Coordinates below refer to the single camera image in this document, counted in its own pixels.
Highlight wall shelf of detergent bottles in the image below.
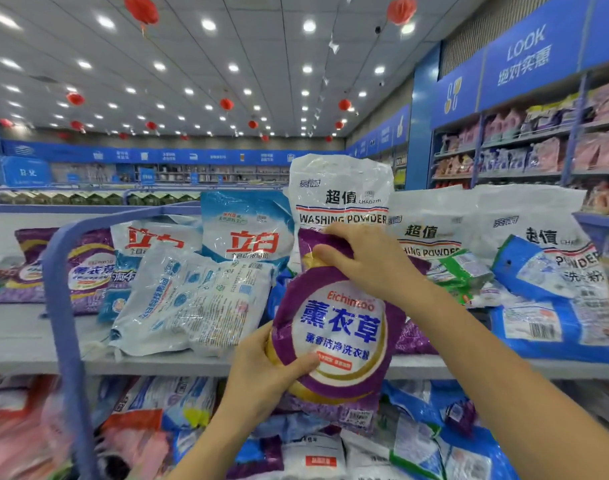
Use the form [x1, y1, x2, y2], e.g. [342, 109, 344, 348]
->
[394, 79, 609, 261]

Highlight large blue hanging sign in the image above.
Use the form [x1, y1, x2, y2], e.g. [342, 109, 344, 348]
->
[2, 155, 54, 189]

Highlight green Ariel detergent bag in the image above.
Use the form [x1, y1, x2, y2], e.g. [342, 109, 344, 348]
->
[436, 249, 498, 294]

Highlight large red paper lantern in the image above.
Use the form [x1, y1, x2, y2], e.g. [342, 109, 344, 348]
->
[124, 0, 160, 28]
[386, 0, 418, 26]

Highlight rows of round ceiling lights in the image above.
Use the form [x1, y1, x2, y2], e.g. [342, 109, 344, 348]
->
[0, 5, 416, 116]

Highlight blue wall shelving unit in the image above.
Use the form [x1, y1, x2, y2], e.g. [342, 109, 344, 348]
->
[344, 0, 609, 266]

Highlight blue pillar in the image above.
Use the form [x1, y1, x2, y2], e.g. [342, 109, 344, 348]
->
[406, 45, 436, 191]

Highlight blue wall sign band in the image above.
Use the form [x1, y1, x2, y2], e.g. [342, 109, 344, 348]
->
[0, 139, 348, 166]

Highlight person's right forearm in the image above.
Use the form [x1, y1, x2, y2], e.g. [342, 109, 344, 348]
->
[404, 275, 609, 480]

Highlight grey metal shelf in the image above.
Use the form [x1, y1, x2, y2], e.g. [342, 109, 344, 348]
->
[0, 199, 609, 381]

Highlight rows of small red lanterns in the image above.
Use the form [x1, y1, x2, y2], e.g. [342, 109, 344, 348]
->
[0, 89, 356, 136]

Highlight person's right hand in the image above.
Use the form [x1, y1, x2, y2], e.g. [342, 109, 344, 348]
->
[312, 223, 436, 314]

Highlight person's left hand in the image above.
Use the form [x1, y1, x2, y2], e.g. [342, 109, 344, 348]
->
[216, 323, 322, 436]

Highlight row of green boxes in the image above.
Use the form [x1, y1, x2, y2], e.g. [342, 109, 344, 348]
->
[0, 187, 286, 206]

